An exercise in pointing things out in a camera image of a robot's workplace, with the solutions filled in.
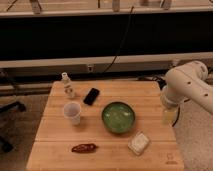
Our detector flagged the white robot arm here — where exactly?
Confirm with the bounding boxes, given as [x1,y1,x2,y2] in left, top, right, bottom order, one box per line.
[160,61,213,126]

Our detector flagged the green ceramic bowl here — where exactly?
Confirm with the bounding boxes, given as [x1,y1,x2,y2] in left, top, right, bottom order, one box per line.
[102,102,135,134]

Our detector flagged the white square sponge block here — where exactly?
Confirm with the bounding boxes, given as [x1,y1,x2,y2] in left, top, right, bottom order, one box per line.
[128,132,150,155]

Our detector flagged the black smartphone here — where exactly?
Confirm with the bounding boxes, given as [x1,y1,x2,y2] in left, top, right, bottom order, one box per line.
[83,88,100,105]

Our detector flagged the dried red chili pepper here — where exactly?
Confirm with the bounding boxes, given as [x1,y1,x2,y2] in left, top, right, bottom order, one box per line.
[71,143,98,153]

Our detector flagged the small clear plastic bottle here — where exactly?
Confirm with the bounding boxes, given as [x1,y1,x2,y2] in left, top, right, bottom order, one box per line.
[61,72,75,99]

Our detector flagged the black hanging cable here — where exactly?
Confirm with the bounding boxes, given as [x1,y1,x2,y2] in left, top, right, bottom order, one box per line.
[101,4,136,74]

